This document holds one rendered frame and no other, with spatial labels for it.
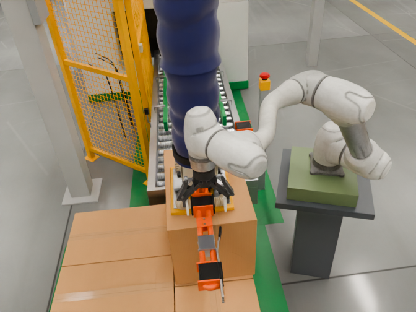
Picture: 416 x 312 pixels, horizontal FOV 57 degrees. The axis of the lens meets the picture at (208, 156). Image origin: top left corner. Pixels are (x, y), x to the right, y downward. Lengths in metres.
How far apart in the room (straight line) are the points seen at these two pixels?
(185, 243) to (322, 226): 0.93
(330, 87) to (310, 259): 1.41
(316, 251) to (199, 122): 1.61
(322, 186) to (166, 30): 1.16
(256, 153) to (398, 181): 2.65
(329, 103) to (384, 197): 2.04
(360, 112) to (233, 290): 1.05
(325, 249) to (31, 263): 2.03
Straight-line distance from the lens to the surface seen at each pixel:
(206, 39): 1.41
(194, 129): 1.13
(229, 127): 3.09
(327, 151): 2.07
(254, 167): 1.05
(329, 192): 2.08
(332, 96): 1.46
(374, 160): 1.95
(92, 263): 2.23
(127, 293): 2.06
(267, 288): 2.67
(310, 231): 2.42
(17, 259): 3.21
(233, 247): 1.86
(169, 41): 1.41
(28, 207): 3.59
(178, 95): 1.52
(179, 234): 1.75
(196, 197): 1.64
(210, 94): 1.53
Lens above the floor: 2.21
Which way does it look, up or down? 37 degrees down
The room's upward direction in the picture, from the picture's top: 4 degrees counter-clockwise
